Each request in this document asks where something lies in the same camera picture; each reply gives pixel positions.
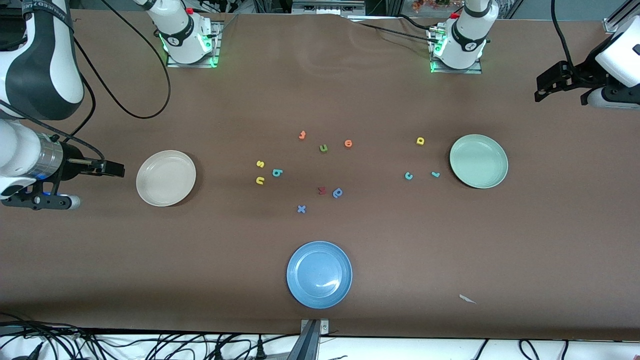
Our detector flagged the orange artificial flowers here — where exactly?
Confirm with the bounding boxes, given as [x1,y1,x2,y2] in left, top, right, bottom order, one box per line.
[412,0,453,13]

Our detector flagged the grey metal box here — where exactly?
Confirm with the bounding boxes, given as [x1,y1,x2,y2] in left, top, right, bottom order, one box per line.
[291,0,366,16]

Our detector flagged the black cable to arm base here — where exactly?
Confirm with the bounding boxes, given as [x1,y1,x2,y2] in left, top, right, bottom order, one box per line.
[347,14,441,43]

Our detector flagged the brown table cover sheet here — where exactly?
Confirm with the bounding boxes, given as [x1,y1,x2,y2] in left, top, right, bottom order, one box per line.
[0,9,640,341]

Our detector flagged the tangle of black cables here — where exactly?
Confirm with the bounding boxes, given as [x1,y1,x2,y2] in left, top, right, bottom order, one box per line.
[0,312,281,360]

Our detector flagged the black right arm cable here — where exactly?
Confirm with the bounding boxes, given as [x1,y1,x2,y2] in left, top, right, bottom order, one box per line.
[0,0,172,166]

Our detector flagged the metal camera pole bracket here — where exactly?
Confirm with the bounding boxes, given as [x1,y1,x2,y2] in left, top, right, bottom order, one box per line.
[287,318,331,360]

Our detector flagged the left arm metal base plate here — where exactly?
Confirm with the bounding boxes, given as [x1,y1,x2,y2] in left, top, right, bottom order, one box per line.
[429,27,483,75]

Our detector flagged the blue round plate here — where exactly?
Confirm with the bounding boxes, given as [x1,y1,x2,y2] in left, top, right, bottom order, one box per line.
[286,241,353,310]

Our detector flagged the green round plate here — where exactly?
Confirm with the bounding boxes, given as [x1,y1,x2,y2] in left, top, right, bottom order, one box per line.
[449,134,509,190]

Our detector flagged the beige round plate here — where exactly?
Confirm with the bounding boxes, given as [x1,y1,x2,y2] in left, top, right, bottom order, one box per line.
[135,150,197,208]

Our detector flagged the aluminium frame profile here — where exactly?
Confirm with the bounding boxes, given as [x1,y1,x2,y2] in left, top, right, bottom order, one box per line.
[602,0,640,35]

